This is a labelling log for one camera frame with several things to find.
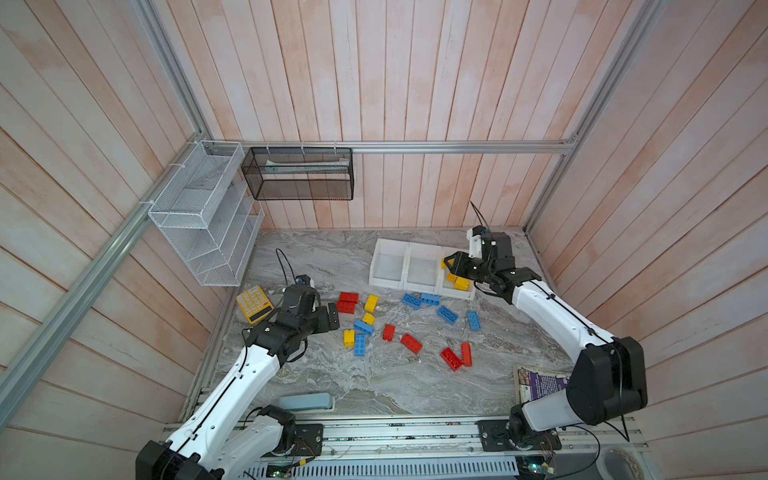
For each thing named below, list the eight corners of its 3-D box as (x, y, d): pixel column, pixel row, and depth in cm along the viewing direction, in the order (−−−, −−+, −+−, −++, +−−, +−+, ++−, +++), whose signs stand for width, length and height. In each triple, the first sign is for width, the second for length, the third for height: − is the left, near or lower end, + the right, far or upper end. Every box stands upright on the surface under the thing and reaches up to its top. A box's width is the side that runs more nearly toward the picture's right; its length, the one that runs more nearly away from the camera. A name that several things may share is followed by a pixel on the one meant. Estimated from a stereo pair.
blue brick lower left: (353, 356, 89) (353, 353, 88) (355, 336, 93) (354, 333, 92) (366, 356, 89) (366, 353, 87) (366, 336, 93) (366, 333, 92)
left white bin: (368, 287, 105) (367, 275, 100) (376, 250, 116) (376, 237, 111) (403, 292, 104) (404, 280, 98) (408, 254, 115) (409, 242, 109)
